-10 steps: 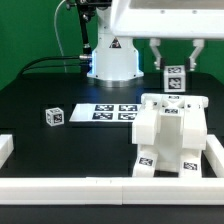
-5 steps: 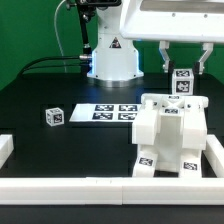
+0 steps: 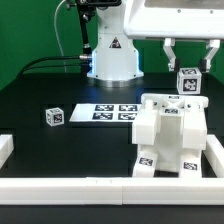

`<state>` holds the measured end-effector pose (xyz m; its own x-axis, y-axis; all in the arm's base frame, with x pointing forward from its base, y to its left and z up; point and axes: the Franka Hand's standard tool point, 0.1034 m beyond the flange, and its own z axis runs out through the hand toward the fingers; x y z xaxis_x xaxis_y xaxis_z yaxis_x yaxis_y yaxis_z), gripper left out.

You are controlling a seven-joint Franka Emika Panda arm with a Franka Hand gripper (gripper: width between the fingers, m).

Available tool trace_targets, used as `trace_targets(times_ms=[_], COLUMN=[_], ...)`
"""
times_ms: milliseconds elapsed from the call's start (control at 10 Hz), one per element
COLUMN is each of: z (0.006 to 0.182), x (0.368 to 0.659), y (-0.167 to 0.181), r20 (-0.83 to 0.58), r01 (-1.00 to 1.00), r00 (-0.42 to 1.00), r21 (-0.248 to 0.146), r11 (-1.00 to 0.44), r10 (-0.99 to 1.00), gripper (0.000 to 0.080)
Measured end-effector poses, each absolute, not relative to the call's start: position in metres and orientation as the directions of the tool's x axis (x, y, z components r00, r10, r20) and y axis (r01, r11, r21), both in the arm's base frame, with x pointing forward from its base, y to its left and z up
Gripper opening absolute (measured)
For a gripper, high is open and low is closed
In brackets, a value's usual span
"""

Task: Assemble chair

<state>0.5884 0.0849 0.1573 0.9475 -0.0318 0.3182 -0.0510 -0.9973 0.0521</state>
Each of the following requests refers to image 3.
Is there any grey thin cable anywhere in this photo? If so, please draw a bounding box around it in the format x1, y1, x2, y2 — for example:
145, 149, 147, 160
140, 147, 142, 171
54, 0, 69, 74

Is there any white fence bar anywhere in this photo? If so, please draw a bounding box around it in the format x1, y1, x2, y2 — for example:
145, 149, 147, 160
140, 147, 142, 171
0, 134, 14, 168
204, 134, 224, 178
0, 178, 224, 205

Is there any white front fence bar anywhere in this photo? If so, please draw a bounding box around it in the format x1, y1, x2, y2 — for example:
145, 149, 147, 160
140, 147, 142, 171
0, 178, 224, 205

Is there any small white tagged nut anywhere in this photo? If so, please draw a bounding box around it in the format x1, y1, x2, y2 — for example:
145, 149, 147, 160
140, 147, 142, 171
45, 107, 64, 127

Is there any black cable bundle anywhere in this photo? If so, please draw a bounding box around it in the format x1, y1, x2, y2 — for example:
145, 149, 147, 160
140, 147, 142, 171
16, 55, 93, 79

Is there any white marker sheet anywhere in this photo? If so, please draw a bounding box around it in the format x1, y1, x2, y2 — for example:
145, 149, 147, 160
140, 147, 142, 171
70, 103, 140, 122

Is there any white right fence bar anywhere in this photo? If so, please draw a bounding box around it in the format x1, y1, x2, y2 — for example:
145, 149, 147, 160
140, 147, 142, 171
204, 134, 224, 178

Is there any white left fence bar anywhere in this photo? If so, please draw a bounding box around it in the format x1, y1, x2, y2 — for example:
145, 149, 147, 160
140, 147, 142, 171
0, 134, 14, 168

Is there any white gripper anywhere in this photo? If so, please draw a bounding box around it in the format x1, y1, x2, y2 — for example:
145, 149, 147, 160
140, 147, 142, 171
124, 0, 224, 73

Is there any small white tagged cube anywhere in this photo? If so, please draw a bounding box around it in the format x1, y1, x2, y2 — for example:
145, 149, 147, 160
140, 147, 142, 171
177, 67, 202, 94

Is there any white chair seat part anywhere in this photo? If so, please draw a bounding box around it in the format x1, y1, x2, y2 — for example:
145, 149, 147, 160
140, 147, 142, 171
156, 95, 184, 172

